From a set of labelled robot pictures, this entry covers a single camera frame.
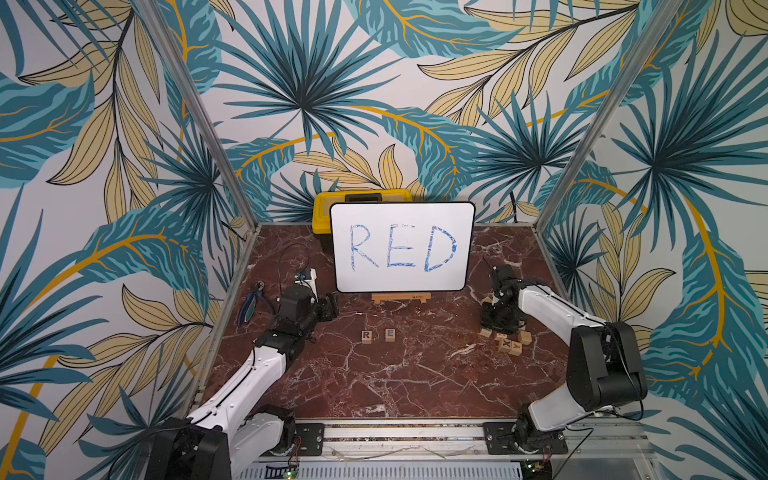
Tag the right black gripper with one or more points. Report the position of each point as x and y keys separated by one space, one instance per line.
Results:
x=501 y=315

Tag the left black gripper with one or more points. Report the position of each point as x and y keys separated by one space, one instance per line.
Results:
x=328 y=306

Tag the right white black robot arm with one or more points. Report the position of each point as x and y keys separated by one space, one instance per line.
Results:
x=604 y=366

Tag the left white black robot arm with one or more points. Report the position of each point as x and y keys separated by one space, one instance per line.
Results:
x=227 y=433

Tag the pile of wooden letter blocks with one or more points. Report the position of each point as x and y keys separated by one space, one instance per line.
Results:
x=509 y=344

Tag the wooden board easel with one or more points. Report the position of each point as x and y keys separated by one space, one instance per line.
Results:
x=422 y=297

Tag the white dry-erase board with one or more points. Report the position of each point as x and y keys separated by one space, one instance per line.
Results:
x=395 y=247

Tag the yellow tool case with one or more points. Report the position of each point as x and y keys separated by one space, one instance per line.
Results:
x=321 y=221

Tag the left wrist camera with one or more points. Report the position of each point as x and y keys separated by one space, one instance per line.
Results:
x=307 y=278

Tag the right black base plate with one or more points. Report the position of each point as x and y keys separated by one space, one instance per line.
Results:
x=518 y=437

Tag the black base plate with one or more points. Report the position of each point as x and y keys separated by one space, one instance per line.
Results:
x=518 y=437
x=302 y=439

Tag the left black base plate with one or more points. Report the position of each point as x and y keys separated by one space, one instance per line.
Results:
x=302 y=439

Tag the aluminium front rail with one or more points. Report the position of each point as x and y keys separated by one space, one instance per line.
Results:
x=457 y=439

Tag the right aluminium frame post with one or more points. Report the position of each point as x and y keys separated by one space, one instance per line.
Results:
x=635 y=63

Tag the aluminium frame post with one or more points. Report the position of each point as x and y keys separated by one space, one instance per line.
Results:
x=160 y=33
x=635 y=63

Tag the left aluminium frame post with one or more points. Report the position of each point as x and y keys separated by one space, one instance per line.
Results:
x=160 y=33

